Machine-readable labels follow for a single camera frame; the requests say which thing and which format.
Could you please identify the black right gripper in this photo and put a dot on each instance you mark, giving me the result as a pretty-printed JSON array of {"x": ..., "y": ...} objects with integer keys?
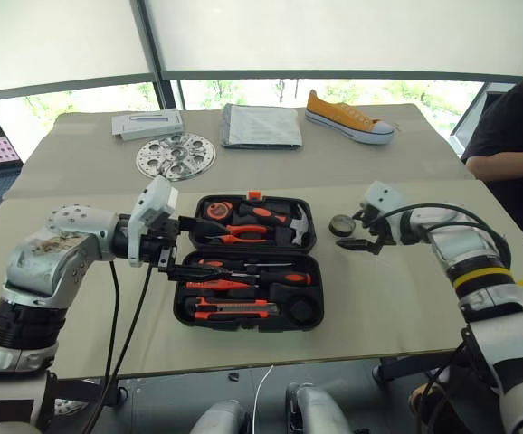
[{"x": 381, "y": 233}]

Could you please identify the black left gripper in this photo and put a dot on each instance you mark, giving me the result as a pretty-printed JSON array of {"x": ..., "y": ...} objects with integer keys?
[{"x": 159, "y": 246}]

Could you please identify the small round black tin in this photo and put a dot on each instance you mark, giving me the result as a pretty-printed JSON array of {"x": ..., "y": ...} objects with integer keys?
[{"x": 340, "y": 225}]

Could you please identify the orange voltage tester pen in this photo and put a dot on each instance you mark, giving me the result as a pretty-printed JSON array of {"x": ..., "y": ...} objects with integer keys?
[{"x": 216, "y": 284}]

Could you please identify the orange black utility knife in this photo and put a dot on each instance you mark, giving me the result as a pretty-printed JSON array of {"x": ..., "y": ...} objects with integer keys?
[{"x": 234, "y": 308}]

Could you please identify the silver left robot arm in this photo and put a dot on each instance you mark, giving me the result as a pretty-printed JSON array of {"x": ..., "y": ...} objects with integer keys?
[{"x": 40, "y": 267}]

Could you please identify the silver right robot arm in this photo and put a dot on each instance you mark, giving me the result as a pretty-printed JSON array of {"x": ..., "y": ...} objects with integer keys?
[{"x": 483, "y": 271}]

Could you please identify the person's bare forearm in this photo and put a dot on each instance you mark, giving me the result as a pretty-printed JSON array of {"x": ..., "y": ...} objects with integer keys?
[{"x": 510, "y": 165}]

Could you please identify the black tool case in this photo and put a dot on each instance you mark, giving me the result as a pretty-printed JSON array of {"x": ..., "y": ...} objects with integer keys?
[{"x": 302, "y": 253}]

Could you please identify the orange black tape measure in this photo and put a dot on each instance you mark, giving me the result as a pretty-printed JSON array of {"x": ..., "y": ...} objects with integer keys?
[{"x": 218, "y": 210}]

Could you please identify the round perforated metal disc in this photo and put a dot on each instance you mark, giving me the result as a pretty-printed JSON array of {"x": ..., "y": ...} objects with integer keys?
[{"x": 175, "y": 156}]

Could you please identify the yellow canvas sneaker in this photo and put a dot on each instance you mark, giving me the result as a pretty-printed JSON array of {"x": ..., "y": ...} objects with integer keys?
[{"x": 343, "y": 117}]

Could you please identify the small black floor object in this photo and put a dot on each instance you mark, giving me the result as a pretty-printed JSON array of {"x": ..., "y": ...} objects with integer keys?
[{"x": 233, "y": 376}]

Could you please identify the white flat cardboard box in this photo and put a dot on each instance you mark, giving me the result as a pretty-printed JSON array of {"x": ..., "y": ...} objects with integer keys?
[{"x": 146, "y": 124}]

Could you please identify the silver rounded robot leg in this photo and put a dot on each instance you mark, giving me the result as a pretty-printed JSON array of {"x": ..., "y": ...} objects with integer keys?
[
  {"x": 316, "y": 409},
  {"x": 221, "y": 418}
]

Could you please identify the pale bystander shoe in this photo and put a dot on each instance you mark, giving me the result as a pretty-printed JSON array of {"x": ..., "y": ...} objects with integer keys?
[{"x": 420, "y": 398}]

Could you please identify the person in black shirt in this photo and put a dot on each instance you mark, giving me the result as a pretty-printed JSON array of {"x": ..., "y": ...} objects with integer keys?
[{"x": 515, "y": 122}]

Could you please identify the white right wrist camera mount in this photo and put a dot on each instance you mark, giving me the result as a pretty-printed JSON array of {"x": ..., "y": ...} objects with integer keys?
[{"x": 386, "y": 196}]

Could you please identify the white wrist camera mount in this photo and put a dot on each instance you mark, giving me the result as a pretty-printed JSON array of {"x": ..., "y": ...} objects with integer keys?
[
  {"x": 153, "y": 199},
  {"x": 386, "y": 196}
]

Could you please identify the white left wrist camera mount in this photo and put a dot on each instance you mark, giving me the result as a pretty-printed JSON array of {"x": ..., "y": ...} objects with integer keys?
[{"x": 153, "y": 199}]

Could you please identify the black window frame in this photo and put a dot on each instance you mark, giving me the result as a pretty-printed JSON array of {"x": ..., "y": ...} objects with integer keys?
[{"x": 153, "y": 45}]

